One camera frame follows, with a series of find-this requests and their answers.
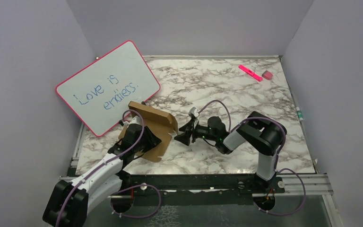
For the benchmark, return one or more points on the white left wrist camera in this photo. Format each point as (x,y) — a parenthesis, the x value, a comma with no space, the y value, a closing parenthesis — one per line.
(135,120)

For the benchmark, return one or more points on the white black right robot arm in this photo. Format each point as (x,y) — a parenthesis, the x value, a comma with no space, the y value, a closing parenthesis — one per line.
(266,135)

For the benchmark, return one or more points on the pink framed whiteboard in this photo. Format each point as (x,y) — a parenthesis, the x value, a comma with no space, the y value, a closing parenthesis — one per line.
(99,94)

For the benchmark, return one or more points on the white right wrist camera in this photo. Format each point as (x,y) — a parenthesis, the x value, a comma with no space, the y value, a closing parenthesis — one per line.
(194,113)

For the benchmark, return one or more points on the pink eraser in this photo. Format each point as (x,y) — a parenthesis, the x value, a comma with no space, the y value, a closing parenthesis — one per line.
(267,75)

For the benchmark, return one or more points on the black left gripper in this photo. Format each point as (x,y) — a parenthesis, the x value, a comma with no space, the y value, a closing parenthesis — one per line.
(152,140)

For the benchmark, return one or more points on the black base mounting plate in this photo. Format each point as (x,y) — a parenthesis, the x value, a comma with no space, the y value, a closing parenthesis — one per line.
(194,190)

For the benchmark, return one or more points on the pink highlighter marker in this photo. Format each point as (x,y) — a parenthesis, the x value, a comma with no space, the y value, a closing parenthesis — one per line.
(251,73)

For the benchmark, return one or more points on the aluminium frame rail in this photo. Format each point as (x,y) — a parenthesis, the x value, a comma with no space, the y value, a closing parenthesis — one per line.
(71,202)

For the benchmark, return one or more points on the brown cardboard box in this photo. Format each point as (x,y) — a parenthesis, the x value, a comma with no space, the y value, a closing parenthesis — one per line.
(161,123)

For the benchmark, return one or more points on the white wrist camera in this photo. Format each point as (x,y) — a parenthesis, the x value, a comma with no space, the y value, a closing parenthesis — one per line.
(194,113)
(135,120)

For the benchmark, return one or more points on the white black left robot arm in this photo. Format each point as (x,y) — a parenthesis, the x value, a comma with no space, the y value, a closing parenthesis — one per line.
(71,202)

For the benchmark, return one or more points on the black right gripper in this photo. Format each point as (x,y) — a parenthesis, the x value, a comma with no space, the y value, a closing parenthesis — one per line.
(185,137)

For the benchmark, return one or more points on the green white marker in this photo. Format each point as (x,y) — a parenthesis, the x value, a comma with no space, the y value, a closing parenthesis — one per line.
(299,114)

